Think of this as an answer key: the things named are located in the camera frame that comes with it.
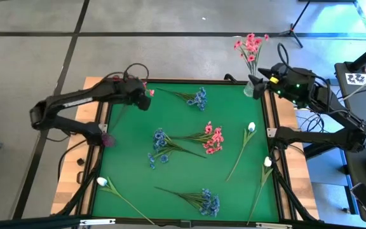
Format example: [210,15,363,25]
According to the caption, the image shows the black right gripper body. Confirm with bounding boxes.
[265,62,317,108]

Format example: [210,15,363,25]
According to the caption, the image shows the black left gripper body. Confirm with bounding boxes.
[122,78,153,112]

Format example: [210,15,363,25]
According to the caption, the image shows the white tulip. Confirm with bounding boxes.
[96,176,156,225]
[226,121,257,183]
[247,155,273,226]

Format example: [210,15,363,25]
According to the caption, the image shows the blue flower bunch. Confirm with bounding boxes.
[147,127,207,170]
[154,186,221,218]
[156,86,208,111]

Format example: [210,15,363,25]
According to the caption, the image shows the purple glass vase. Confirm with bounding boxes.
[101,132,116,148]

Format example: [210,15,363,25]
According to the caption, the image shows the pink flower bunch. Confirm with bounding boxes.
[233,32,270,77]
[170,120,225,155]

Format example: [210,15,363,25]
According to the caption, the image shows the clear glass vase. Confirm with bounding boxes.
[242,74,260,98]

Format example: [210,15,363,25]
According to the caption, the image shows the black tripod stand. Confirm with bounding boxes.
[278,0,311,49]

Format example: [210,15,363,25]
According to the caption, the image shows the white printed sticker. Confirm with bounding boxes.
[344,73,366,87]

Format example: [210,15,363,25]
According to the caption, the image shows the green table mat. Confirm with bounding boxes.
[91,81,281,223]

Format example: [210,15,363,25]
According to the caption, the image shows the black side desk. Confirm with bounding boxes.
[342,141,366,223]

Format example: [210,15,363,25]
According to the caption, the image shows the long silver plate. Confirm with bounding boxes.
[79,218,116,226]
[255,222,294,229]

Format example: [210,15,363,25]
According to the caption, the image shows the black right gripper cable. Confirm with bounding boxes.
[276,42,295,73]

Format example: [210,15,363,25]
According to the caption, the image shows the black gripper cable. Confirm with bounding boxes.
[276,42,295,73]
[123,62,151,82]

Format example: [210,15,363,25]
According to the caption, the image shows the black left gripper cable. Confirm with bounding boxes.
[123,62,151,82]

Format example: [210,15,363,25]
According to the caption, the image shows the black floor cable bundle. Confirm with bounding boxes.
[297,109,326,135]

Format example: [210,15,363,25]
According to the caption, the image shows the white cable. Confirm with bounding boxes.
[341,65,366,102]

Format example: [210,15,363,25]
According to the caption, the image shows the black power cable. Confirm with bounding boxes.
[57,139,88,183]

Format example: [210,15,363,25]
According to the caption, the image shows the black aluminium table frame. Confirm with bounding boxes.
[0,77,322,229]

